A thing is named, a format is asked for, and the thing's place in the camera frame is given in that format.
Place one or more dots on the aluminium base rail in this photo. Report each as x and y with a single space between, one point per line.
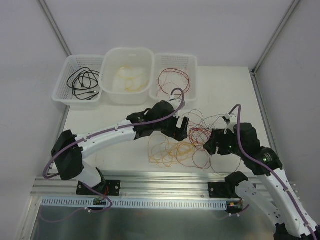
149 185

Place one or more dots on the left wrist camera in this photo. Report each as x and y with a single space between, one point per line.
177 104

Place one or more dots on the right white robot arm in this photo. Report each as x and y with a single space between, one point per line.
285 212

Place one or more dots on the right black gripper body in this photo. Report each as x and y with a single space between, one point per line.
216 142

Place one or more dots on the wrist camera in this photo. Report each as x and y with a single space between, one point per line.
177 104
231 121

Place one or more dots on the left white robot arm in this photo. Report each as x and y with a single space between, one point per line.
70 150

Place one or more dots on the right aluminium frame post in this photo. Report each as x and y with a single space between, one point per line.
276 34

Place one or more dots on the left aluminium frame post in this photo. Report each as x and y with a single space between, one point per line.
54 26

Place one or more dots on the right white perforated basket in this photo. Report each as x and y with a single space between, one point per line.
173 70

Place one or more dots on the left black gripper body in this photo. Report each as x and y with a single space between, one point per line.
176 130

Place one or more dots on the left white perforated basket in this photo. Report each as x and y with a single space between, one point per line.
77 84

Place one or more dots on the aluminium frame post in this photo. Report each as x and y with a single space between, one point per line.
54 26
276 34

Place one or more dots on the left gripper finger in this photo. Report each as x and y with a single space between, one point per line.
183 130
181 123

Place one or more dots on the middle white plastic tub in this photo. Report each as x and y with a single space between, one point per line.
126 75

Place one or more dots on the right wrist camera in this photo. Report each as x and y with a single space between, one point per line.
231 121

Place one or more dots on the white slotted cable duct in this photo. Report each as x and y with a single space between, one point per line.
135 203

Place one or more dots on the white perforated basket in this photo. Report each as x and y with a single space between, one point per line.
77 84
173 70

